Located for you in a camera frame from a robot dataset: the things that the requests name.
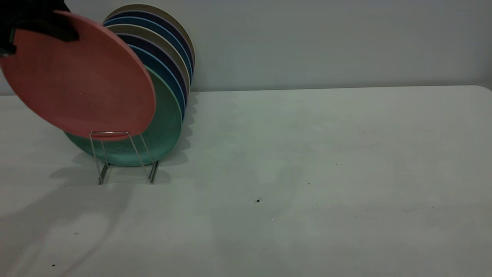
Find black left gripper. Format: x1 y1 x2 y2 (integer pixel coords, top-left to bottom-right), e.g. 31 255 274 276
0 0 80 58

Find blue plate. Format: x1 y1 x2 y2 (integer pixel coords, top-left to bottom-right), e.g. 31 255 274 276
103 16 193 78
129 44 186 120

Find pink plate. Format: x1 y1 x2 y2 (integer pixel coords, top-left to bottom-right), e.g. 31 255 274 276
0 10 156 141

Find green plate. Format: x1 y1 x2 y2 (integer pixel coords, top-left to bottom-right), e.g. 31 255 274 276
63 65 183 167

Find beige plate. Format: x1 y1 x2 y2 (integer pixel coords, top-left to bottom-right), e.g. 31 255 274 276
105 4 196 67
107 24 191 93

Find metal wire plate rack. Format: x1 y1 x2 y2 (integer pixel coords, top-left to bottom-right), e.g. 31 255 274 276
89 131 160 185

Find dark navy plate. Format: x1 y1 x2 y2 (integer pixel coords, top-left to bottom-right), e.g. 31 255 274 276
115 34 189 105
108 10 194 70

